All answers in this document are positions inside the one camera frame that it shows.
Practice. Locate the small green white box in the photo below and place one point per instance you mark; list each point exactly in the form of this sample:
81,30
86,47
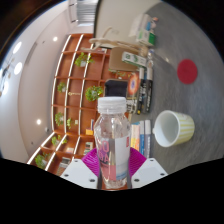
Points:
146,37

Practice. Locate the grey window curtain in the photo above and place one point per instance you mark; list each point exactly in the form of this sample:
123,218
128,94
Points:
85,11

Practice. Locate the round ceiling lights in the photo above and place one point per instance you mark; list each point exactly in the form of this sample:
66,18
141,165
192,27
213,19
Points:
17,68

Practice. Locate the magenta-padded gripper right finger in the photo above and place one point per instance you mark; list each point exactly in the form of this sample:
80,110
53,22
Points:
149,173

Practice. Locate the clear plastic water bottle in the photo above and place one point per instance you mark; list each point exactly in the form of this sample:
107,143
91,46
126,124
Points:
111,146

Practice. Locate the tan chair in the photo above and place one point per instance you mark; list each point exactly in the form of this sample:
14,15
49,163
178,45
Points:
121,60

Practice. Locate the tall green white carton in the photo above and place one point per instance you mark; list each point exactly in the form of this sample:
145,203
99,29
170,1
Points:
133,59

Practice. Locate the flat round red coaster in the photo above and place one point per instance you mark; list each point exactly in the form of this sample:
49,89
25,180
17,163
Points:
187,71

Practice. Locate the orange wooden shelf unit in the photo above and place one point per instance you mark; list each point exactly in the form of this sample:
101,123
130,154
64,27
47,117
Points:
73,100

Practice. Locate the wooden artist mannequin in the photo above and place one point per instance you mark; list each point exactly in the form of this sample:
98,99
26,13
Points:
113,42

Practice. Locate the yellow striped white mug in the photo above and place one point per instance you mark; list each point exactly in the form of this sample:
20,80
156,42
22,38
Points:
180,128

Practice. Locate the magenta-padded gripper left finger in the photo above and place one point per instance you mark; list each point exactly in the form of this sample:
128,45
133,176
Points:
78,173

